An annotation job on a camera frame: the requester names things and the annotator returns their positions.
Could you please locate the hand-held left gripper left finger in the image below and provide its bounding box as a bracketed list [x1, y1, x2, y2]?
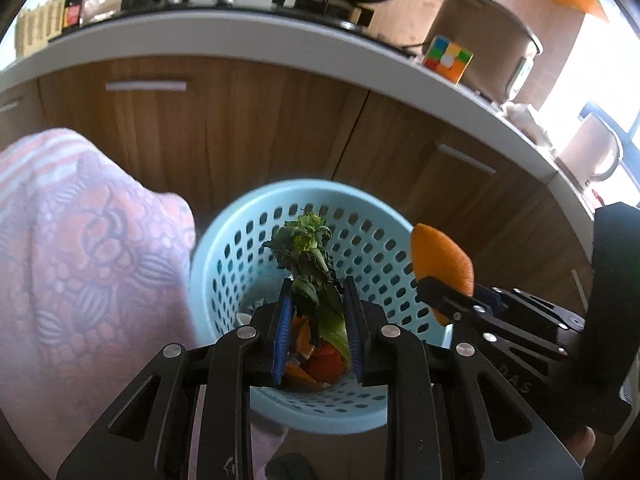
[56, 277, 296, 480]

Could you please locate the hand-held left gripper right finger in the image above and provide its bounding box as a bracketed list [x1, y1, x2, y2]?
[341, 276, 585, 480]

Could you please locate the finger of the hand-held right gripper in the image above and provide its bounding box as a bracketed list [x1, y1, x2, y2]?
[416, 277, 586, 333]
[470, 317, 568, 361]

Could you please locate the green leafy vegetable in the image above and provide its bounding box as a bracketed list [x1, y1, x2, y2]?
[262, 212, 351, 356]

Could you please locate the light blue plastic basket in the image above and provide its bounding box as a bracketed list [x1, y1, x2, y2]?
[189, 179, 456, 435]

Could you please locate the person's right hand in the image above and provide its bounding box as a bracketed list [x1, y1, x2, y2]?
[567, 426, 597, 468]

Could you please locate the beige electric kettle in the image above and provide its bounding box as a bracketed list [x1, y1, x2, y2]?
[557, 112, 626, 186]

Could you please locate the white rag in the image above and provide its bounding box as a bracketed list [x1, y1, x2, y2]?
[502, 102, 551, 146]

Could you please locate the wooden kitchen cabinet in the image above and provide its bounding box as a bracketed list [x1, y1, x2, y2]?
[0, 56, 598, 321]

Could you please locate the pink patterned tablecloth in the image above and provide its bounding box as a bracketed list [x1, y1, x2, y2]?
[0, 127, 290, 480]

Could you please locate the colourful puzzle cube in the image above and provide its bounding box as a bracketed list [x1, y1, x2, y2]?
[421, 35, 474, 85]

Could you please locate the beige rice cooker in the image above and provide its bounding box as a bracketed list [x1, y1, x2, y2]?
[422, 0, 544, 103]

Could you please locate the white kitchen countertop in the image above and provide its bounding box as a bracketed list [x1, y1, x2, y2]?
[0, 10, 596, 241]

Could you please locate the black gas stove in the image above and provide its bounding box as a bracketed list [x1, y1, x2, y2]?
[117, 0, 426, 58]

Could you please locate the wicker basket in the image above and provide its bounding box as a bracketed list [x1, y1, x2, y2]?
[14, 0, 68, 58]

